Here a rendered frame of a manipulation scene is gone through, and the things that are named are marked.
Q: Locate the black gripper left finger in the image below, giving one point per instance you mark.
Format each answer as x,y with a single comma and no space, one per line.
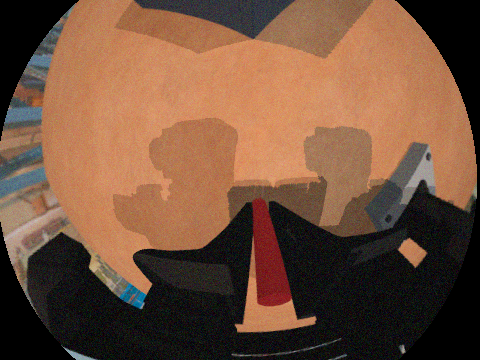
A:
222,266

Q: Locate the dark red peg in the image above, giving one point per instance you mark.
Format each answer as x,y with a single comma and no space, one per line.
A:
272,284

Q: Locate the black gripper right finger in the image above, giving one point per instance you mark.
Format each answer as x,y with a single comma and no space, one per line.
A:
316,260

